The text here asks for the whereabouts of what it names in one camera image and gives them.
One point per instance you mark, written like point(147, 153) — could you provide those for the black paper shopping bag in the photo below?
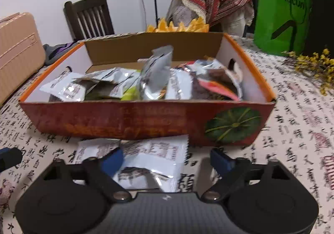
point(320, 34)

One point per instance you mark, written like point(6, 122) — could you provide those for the red patterned woven cloth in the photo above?
point(230, 16)

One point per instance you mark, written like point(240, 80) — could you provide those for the upright silver snack packet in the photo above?
point(155, 74)

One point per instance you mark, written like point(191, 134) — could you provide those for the red orange cardboard box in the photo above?
point(206, 122)

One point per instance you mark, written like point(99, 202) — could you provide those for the yellow sunflower decoration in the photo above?
point(195, 26)

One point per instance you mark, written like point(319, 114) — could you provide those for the yellow flower branch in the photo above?
point(318, 69)

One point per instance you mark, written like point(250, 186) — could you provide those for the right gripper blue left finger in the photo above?
point(112, 162)

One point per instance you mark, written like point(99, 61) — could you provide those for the green paper shopping bag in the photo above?
point(282, 25)

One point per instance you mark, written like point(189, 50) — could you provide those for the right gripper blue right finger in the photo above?
point(220, 162)

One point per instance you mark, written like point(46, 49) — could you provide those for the dark wooden chair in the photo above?
point(88, 19)

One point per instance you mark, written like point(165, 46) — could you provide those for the white snack packet on table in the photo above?
point(154, 163)
point(98, 147)

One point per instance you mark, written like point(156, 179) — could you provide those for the white snack packet in box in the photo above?
point(66, 87)

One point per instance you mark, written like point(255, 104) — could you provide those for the orange white packet in box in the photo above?
point(211, 80)

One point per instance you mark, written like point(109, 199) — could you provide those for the grey purple folded cloth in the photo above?
point(53, 53)

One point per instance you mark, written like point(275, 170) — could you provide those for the pink hard case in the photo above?
point(22, 53)

